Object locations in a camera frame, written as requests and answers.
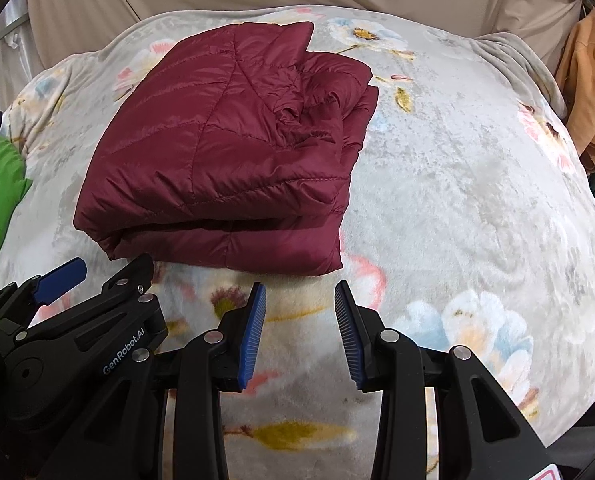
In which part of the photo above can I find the grey sheer curtain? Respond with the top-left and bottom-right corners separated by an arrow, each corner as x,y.
0,0 -> 44,106

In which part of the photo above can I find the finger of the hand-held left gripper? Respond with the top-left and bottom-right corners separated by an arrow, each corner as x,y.
0,257 -> 87,333
22,255 -> 169,381

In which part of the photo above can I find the orange garment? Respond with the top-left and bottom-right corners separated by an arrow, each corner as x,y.
555,7 -> 595,176

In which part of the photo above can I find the green cloth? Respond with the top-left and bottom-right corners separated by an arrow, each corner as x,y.
0,137 -> 33,281

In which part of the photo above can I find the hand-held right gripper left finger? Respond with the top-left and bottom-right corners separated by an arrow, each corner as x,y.
62,282 -> 267,480

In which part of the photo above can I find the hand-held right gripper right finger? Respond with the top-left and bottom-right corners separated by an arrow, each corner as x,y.
334,281 -> 553,480

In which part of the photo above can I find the floral plush blanket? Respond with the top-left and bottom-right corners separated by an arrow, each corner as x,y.
0,5 -> 595,480

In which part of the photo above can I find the maroon quilted jacket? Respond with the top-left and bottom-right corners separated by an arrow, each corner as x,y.
74,21 -> 381,277

